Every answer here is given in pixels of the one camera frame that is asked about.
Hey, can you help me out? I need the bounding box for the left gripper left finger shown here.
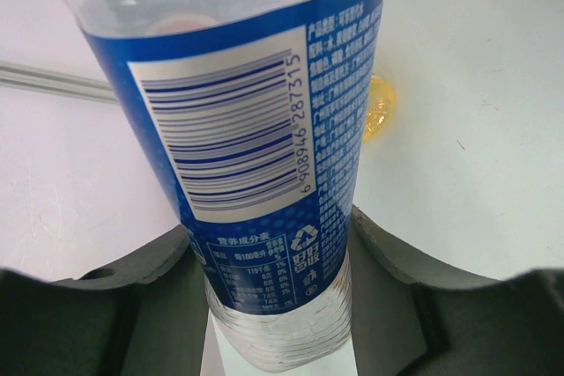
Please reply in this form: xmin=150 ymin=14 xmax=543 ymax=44
xmin=1 ymin=226 xmax=208 ymax=375

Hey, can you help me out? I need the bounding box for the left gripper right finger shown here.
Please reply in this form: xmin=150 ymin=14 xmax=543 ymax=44
xmin=348 ymin=209 xmax=563 ymax=375

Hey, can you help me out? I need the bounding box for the left aluminium corner post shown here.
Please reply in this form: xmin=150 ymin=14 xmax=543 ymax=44
xmin=1 ymin=62 xmax=118 ymax=104

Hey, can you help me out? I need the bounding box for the clear water bottle blue label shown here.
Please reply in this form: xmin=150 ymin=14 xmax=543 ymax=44
xmin=63 ymin=0 xmax=383 ymax=372

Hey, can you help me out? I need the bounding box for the yellow juice bottle yellow cap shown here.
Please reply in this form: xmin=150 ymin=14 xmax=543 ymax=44
xmin=362 ymin=76 xmax=397 ymax=143

